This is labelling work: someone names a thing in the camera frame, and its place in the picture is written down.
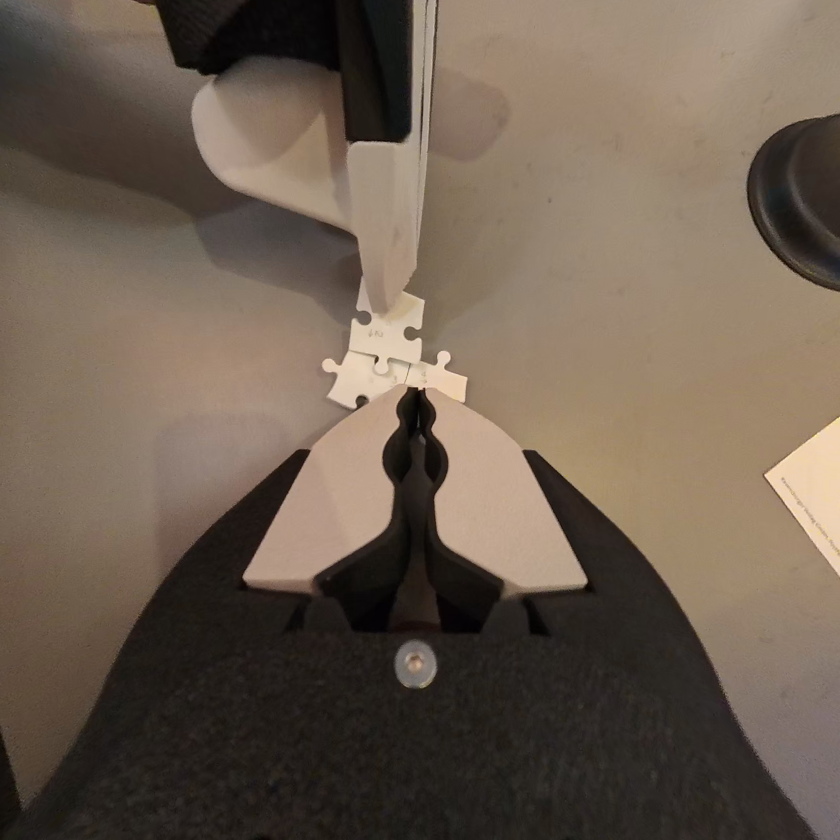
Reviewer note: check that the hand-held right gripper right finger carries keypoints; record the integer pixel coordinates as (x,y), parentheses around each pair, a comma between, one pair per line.
(505,512)

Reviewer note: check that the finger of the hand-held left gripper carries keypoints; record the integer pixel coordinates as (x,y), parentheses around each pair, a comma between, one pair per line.
(426,98)
(384,223)

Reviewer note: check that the black round stand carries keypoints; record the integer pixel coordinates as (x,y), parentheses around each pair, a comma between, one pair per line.
(807,203)

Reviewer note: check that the white printed instruction leaflet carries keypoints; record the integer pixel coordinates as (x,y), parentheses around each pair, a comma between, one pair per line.
(810,499)

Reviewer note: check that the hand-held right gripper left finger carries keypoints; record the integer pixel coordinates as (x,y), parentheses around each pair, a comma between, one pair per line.
(328,512)

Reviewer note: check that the white puzzle piece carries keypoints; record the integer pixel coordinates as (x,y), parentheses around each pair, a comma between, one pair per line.
(358,380)
(446,380)

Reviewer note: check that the teal faced puzzle piece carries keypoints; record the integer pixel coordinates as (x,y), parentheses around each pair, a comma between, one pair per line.
(390,334)

